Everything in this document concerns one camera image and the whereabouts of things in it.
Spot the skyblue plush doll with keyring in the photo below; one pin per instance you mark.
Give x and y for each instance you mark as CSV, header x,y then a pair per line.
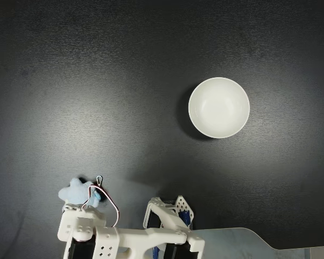
x,y
75,193

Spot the white bowl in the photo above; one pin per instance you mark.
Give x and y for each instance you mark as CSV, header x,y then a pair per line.
x,y
218,108

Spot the blue table clamp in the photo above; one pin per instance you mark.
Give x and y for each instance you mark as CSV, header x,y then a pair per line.
x,y
185,217
155,252

